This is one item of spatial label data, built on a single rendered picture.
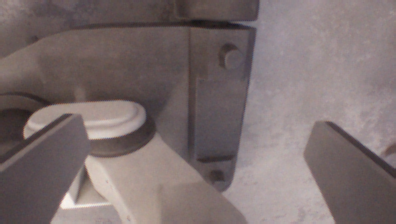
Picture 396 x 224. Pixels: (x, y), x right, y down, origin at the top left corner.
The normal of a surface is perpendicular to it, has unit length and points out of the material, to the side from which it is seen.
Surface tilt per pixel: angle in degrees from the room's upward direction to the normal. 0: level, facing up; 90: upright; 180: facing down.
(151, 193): 90
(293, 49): 0
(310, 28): 0
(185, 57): 0
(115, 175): 90
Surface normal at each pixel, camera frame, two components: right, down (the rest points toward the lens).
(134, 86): 0.18, 0.48
